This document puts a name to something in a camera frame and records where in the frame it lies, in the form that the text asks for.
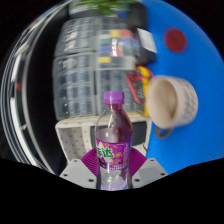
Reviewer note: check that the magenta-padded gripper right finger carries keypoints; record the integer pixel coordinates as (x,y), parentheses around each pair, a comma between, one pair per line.
(149,172)

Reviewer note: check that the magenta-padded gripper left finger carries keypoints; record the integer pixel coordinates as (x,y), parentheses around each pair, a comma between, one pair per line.
(78,174)

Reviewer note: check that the clear bottle with purple label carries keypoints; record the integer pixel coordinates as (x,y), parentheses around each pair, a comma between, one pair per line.
(113,150)

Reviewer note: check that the white pegboard tray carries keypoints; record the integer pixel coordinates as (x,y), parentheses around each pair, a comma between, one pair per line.
(75,140)

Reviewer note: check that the beige patterned mug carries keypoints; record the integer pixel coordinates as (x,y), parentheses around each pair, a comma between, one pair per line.
(171,101)

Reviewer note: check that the yellow multimeter with red leads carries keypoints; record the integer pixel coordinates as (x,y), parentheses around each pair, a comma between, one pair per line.
(140,86)

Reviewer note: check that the grey small-parts drawer cabinet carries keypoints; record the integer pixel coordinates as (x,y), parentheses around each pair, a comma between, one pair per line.
(75,86)
(78,35)

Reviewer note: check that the dark grey shelf unit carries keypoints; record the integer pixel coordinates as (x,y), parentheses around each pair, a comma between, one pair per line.
(20,83)

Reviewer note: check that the black box with white label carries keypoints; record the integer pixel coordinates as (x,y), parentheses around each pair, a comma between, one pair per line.
(146,45)

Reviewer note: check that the clear organizer with coloured parts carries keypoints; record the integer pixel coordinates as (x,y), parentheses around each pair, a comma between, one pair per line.
(115,46)

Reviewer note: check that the flat round red coaster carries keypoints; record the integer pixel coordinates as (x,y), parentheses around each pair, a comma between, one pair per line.
(175,40)

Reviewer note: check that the plain black box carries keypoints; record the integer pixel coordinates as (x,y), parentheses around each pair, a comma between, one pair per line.
(138,16)

